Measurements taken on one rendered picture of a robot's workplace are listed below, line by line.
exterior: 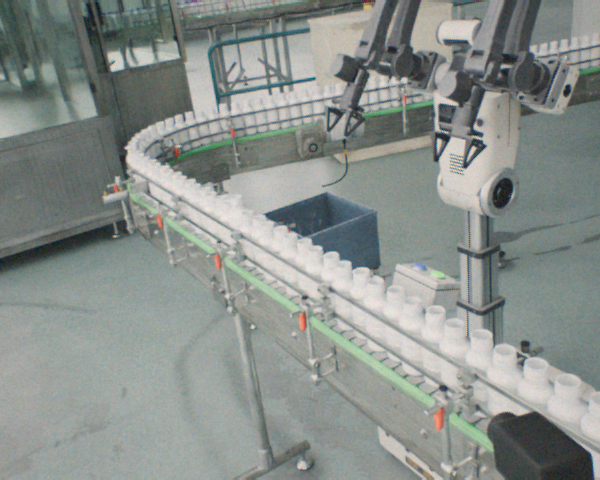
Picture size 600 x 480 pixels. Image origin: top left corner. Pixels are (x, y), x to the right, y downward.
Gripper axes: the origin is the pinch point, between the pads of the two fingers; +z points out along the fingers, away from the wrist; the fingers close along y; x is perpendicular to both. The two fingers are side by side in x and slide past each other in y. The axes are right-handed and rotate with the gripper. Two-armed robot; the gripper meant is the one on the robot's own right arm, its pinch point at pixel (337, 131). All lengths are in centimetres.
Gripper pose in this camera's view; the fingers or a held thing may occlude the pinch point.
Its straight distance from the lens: 211.4
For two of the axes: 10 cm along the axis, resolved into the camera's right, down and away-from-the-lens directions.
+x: 7.8, 2.6, 5.8
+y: 5.1, 2.8, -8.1
